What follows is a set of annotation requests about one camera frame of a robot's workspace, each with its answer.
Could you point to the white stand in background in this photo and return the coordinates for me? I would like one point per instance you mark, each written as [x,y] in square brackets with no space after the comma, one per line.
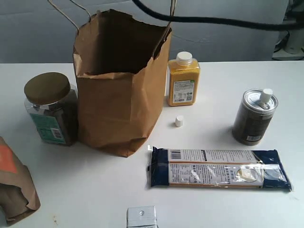
[290,44]

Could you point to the clear jar with gold lid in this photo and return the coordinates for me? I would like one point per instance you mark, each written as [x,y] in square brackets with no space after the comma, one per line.
[51,101]

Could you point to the blue noodle package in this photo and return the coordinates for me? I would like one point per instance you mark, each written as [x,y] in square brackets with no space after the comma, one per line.
[217,168]

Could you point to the silver metal bracket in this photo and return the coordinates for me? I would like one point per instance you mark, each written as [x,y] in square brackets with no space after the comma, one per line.
[141,217]

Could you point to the yellow bottle with white cap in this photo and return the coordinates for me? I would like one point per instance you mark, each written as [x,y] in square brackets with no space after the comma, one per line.
[184,74]

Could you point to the dark tin can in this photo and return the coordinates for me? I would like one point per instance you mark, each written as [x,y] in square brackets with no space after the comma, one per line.
[253,117]

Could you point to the brown kraft snack pouch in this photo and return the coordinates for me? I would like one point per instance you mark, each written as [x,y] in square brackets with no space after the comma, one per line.
[18,195]

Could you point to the large brown paper bag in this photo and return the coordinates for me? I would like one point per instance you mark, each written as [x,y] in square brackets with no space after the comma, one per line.
[120,66]

